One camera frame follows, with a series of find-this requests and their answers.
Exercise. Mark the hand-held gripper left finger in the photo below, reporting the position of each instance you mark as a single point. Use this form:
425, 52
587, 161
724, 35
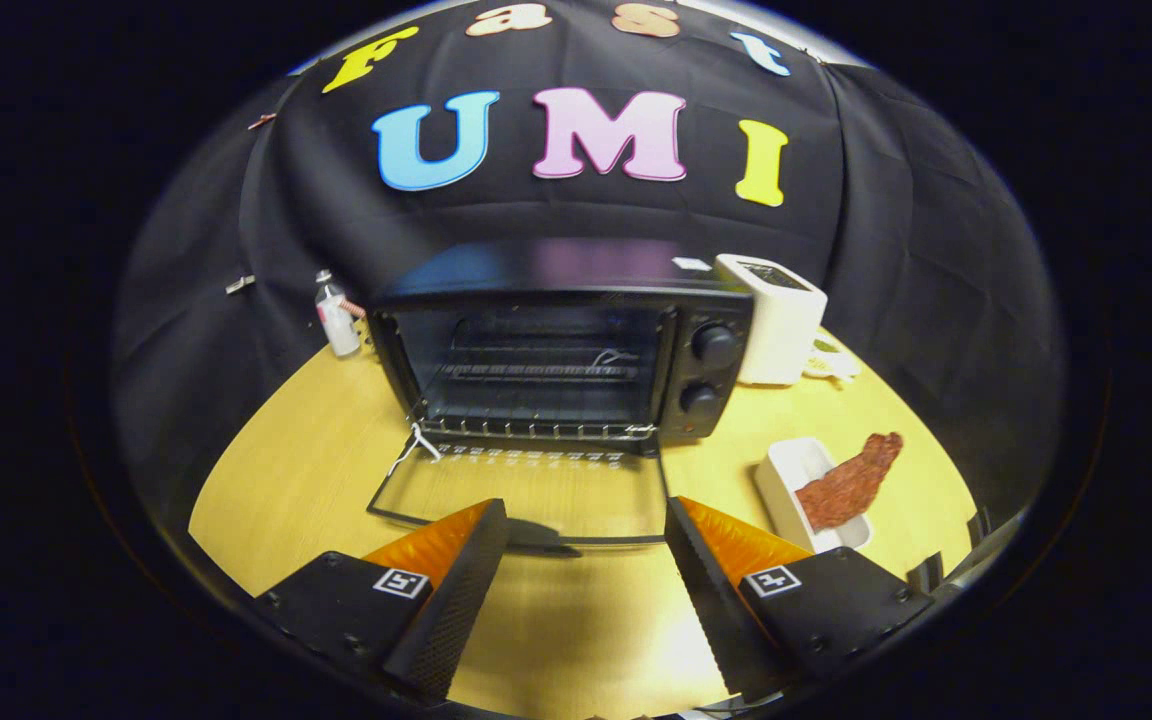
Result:
456, 615

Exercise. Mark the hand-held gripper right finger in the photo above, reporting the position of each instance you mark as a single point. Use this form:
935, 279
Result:
711, 605

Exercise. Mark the brown meat piece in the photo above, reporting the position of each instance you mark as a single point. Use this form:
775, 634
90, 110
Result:
851, 485

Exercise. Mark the black toaster oven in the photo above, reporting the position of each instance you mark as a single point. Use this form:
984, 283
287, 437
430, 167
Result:
556, 270

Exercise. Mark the cream white bread toaster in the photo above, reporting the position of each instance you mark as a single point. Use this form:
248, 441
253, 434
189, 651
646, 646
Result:
781, 330

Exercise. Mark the white rectangular tray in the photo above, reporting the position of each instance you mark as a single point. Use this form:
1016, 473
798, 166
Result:
786, 470

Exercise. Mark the small green white packet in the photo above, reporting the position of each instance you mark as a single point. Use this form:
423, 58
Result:
831, 362

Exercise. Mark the clear plastic bottle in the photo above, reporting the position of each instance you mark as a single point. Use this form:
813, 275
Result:
339, 325

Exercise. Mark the silver clip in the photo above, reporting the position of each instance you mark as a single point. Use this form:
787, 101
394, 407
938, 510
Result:
240, 284

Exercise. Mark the black backdrop cloth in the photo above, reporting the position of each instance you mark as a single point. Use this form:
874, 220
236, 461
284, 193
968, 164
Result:
556, 210

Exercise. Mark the pink clip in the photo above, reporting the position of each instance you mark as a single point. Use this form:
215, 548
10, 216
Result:
261, 121

